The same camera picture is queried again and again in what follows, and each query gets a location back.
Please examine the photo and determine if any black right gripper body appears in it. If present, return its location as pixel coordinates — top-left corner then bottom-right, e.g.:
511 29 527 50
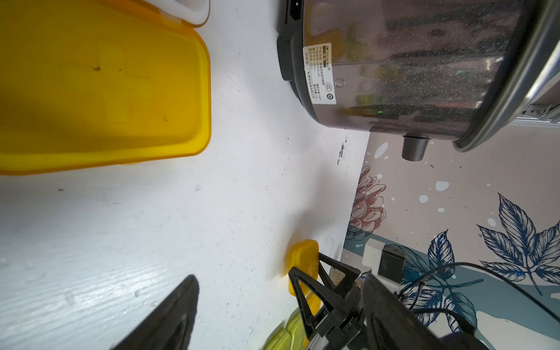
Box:
306 282 370 349

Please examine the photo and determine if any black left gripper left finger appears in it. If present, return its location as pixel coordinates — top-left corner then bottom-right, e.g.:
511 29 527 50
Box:
115 275 199 350

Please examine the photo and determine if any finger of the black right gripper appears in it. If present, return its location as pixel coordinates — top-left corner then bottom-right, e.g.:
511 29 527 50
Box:
318 253 361 298
288 265 346 339

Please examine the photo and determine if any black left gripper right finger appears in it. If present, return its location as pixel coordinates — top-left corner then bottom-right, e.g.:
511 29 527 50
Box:
362 274 448 350

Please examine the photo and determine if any green pillbox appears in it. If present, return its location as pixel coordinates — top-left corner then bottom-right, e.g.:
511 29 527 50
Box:
261 310 309 350

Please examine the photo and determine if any silver rice cooker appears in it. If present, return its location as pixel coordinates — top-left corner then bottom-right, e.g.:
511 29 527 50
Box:
277 1 559 161

